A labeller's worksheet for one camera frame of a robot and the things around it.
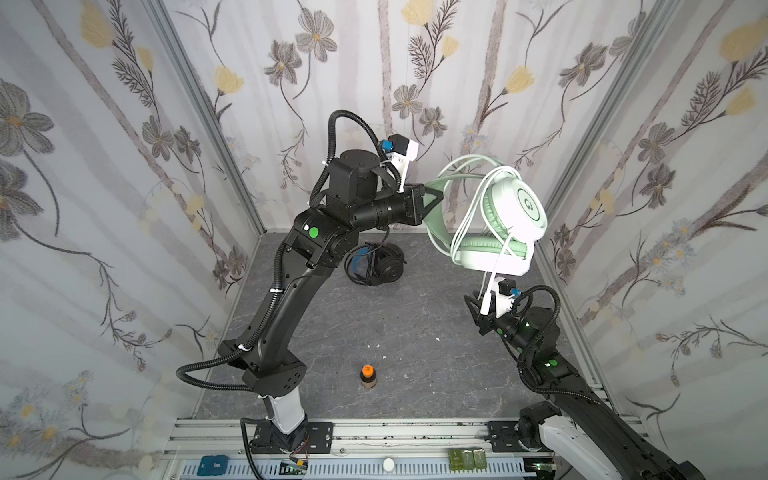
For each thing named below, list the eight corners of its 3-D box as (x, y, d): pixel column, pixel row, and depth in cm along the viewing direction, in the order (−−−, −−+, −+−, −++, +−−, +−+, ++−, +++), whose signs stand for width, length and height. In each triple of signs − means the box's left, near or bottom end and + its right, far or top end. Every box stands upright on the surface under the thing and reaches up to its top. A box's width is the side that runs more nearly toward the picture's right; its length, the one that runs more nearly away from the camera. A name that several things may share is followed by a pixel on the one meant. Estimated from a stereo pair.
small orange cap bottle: (362, 388, 84) (360, 377, 76) (363, 376, 86) (360, 364, 78) (376, 388, 84) (375, 377, 76) (376, 376, 86) (375, 364, 79)
